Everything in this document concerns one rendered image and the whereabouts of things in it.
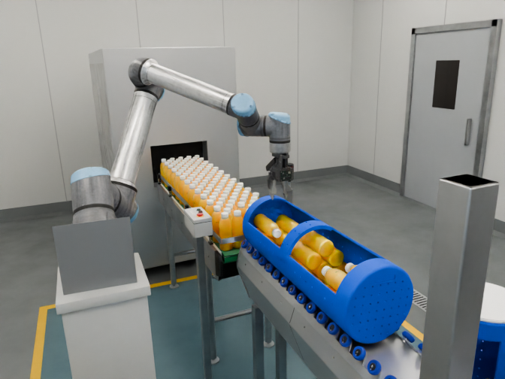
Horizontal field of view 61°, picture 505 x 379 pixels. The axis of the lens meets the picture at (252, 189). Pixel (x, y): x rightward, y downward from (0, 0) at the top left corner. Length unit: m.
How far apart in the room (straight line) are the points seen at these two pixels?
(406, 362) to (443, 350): 0.79
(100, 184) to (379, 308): 1.10
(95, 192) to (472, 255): 1.34
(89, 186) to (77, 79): 4.35
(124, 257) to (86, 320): 0.26
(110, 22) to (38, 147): 1.81
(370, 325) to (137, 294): 0.83
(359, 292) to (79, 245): 0.96
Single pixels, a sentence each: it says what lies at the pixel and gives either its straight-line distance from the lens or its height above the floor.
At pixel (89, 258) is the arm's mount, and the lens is 1.65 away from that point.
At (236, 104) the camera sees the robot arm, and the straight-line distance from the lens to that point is 1.71.
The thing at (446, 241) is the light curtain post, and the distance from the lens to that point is 0.73.
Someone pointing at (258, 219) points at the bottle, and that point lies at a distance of 2.11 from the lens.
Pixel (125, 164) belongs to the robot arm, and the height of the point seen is 1.47.
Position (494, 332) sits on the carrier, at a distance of 1.71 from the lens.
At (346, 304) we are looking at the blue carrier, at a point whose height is 1.13.
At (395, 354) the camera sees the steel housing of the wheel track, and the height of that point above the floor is 0.93.
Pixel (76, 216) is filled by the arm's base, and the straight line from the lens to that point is 1.72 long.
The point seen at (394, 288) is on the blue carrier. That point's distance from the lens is 1.54.
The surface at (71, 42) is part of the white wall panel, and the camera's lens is 6.03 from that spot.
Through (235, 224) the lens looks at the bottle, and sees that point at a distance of 2.33.
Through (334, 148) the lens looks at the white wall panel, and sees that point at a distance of 7.28.
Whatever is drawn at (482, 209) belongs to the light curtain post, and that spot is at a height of 1.66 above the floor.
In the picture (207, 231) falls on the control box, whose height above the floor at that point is 1.02.
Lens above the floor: 1.88
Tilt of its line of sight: 17 degrees down
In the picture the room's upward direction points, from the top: 2 degrees counter-clockwise
